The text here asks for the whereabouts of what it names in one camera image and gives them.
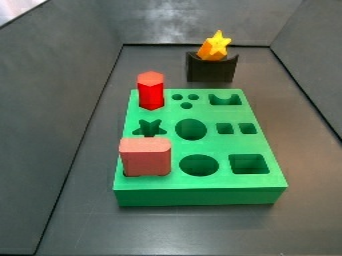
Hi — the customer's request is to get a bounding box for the yellow star prism block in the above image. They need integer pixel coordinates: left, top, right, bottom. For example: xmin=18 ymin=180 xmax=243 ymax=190
xmin=196 ymin=30 xmax=231 ymax=61

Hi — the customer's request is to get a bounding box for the green shape sorter board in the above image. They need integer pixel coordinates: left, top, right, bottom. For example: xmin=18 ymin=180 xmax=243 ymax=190
xmin=113 ymin=89 xmax=287 ymax=206

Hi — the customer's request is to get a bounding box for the black curved cradle fixture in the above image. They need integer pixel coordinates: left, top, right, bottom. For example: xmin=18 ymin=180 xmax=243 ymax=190
xmin=185 ymin=52 xmax=239 ymax=82

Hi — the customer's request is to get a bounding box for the pink rounded rectangular block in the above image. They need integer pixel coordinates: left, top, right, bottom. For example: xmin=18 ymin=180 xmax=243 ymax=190
xmin=118 ymin=137 xmax=170 ymax=177

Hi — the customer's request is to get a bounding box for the red hexagonal prism block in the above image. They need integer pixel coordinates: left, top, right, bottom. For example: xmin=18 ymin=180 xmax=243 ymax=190
xmin=136 ymin=71 xmax=164 ymax=110

